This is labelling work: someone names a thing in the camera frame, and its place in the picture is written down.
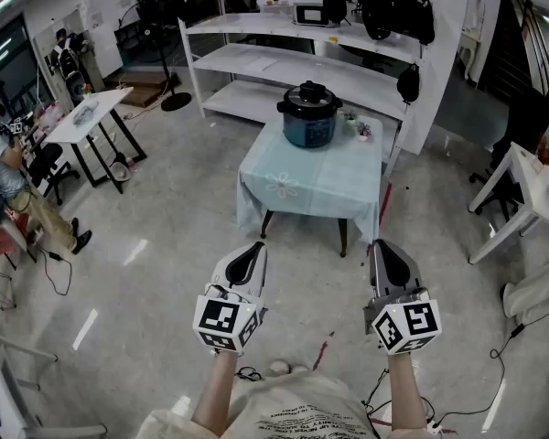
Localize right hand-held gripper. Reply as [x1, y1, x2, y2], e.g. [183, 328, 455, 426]
[362, 239, 443, 356]

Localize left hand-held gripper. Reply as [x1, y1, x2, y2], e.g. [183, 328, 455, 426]
[191, 241, 270, 356]

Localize blue pressure cooker pot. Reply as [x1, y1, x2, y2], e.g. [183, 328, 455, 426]
[276, 100, 344, 150]

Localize black silver cooker lid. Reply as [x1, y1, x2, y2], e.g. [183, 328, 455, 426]
[283, 80, 339, 121]

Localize person's right forearm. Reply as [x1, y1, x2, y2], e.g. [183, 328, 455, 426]
[386, 352, 429, 432]

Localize person's left forearm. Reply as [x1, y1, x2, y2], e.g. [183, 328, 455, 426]
[190, 348, 239, 438]

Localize small dark-legged table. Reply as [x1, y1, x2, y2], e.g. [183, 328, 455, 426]
[260, 208, 349, 259]

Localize light blue tablecloth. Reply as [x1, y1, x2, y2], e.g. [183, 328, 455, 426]
[236, 115, 385, 246]

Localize person's cream shirt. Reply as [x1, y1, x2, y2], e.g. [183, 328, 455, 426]
[135, 370, 440, 439]

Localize white pink bowl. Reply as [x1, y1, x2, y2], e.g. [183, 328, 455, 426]
[109, 160, 133, 182]

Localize white desk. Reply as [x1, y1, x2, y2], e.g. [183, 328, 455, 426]
[468, 142, 549, 265]

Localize black standing fan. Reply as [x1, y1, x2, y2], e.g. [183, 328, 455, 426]
[113, 0, 193, 112]

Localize small black hanging bag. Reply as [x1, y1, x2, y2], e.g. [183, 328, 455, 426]
[396, 63, 421, 104]

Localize black office chair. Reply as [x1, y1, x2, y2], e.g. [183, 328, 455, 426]
[468, 87, 549, 221]
[27, 143, 81, 206]

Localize white shelving rack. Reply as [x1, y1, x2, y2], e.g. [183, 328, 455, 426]
[171, 0, 443, 180]

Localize brown wooden box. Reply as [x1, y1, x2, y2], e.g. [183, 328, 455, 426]
[107, 70, 182, 108]

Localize gray cloth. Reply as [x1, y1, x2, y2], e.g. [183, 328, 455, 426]
[70, 100, 101, 127]

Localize white table black legs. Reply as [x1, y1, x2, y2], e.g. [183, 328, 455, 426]
[44, 86, 148, 195]

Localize dark staircase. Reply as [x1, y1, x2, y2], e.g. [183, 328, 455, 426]
[478, 0, 549, 109]

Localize medium black hanging bag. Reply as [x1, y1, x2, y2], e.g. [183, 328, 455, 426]
[404, 0, 436, 46]

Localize large black backpack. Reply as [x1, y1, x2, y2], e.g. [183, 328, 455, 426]
[361, 0, 408, 41]

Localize white black microwave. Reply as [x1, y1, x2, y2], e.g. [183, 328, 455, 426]
[294, 3, 342, 27]

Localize tall black backpack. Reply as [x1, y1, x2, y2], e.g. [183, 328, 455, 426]
[322, 0, 348, 25]

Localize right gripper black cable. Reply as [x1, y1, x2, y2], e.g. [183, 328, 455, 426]
[361, 368, 436, 429]

